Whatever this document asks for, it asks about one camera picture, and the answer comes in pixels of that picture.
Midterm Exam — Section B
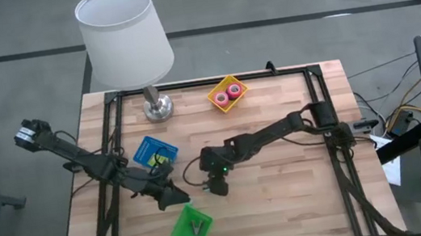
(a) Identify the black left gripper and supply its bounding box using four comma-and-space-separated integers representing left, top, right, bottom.
121, 160, 191, 216

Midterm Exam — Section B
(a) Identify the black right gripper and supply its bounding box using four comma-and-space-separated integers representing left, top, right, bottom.
196, 136, 250, 200

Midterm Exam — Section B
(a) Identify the yellow cable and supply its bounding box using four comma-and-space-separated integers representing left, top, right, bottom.
379, 80, 421, 129

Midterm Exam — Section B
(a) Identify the white shade table lamp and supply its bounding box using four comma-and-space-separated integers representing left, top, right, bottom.
72, 0, 183, 132

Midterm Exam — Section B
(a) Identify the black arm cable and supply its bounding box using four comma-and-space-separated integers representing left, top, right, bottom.
145, 145, 176, 177
180, 155, 208, 188

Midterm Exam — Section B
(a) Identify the white paper sheet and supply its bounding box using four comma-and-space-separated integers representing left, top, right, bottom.
371, 132, 404, 190

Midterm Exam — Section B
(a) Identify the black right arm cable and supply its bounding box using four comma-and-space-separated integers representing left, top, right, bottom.
180, 155, 208, 188

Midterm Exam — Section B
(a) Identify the yellow plastic bin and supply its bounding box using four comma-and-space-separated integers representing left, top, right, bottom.
204, 72, 253, 116

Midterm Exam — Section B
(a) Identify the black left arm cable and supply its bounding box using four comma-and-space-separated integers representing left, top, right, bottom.
145, 145, 176, 177

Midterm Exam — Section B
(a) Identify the red-pink tape roll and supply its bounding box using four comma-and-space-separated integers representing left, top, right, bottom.
225, 82, 244, 99
213, 90, 231, 108

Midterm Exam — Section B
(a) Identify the blue plastic bin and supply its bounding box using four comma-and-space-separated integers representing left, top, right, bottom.
129, 132, 182, 172

